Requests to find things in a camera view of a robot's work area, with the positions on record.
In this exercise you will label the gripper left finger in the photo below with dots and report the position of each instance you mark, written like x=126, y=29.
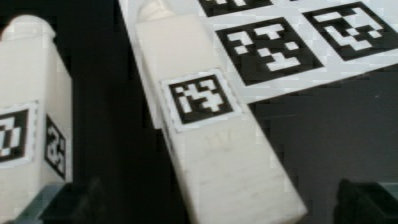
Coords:
x=65, y=204

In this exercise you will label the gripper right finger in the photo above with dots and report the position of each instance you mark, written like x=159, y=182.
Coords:
x=366, y=203

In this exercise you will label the white desk leg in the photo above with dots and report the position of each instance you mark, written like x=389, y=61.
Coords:
x=35, y=114
x=234, y=184

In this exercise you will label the fiducial marker base plate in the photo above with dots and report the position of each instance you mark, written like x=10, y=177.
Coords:
x=284, y=43

